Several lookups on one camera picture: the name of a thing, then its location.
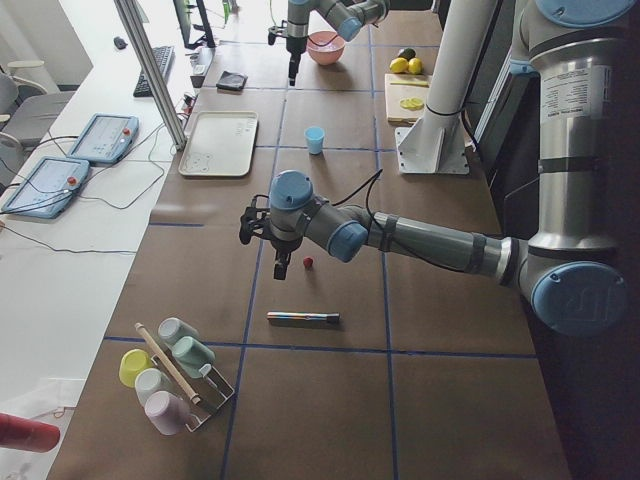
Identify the black monitor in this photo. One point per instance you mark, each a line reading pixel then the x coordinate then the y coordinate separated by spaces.
pixel 194 25

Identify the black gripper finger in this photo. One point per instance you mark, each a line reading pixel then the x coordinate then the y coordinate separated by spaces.
pixel 293 69
pixel 280 269

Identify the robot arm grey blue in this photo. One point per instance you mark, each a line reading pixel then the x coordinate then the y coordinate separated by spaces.
pixel 564 270
pixel 345 17

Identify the dark grey folded cloth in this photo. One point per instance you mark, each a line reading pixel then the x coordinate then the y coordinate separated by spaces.
pixel 231 81

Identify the cream bear tray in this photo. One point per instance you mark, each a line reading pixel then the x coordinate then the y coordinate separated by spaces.
pixel 220 144

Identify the black computer mouse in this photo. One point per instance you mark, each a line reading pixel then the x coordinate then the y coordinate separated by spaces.
pixel 119 43

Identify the lilac pink cup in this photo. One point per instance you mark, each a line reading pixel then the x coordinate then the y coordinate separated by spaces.
pixel 167 412

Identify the yellow knife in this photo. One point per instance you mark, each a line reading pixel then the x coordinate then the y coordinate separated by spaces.
pixel 424 84

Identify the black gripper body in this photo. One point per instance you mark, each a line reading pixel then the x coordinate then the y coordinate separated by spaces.
pixel 283 247
pixel 292 44

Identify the wooden cutting board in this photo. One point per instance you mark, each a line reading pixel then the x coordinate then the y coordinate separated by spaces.
pixel 394 93

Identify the blue teach pendant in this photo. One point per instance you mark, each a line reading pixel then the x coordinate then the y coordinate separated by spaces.
pixel 49 188
pixel 105 139

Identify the lemon slices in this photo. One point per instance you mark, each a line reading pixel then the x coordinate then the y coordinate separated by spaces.
pixel 412 103

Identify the white plastic bag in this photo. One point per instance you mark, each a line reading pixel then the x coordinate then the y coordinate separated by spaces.
pixel 52 401

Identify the red cylinder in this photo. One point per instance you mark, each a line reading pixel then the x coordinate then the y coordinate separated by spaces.
pixel 28 435

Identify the steel muddler black tip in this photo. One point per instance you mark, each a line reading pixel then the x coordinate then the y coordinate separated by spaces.
pixel 328 318

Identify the grey-white cup upper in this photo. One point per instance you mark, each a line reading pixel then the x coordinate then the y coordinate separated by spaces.
pixel 172 329

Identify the pale white cup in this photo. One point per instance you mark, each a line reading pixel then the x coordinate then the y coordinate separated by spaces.
pixel 150 381

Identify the mint green cup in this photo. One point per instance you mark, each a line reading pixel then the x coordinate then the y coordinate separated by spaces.
pixel 192 355

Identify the yellow cup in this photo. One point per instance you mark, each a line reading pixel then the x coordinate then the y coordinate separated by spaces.
pixel 132 363

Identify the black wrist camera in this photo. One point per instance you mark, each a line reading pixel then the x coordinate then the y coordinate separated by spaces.
pixel 277 31
pixel 255 222

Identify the aluminium frame post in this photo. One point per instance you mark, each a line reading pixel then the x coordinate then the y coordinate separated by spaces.
pixel 133 25

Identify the pink bowl with ice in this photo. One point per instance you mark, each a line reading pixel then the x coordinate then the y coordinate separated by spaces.
pixel 325 47

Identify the white camera post with base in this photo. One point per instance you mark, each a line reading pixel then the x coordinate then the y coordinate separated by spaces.
pixel 435 144

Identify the light blue plastic cup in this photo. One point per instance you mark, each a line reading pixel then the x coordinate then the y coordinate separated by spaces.
pixel 314 136

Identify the blue teach pendant far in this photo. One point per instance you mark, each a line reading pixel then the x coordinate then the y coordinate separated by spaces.
pixel 105 139

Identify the green lime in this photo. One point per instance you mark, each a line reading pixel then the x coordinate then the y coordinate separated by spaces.
pixel 406 53

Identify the blue teach pendant near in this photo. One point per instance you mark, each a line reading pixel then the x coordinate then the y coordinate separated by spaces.
pixel 49 188

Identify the white wire cup rack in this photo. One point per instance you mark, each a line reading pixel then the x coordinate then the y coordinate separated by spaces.
pixel 215 392

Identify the grey office chair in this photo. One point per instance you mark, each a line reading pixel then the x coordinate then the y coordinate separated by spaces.
pixel 28 110

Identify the wooden rack handle bar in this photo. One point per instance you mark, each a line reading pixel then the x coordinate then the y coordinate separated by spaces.
pixel 164 359

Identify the yellow lemon right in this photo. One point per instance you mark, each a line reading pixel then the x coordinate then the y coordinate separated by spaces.
pixel 415 66

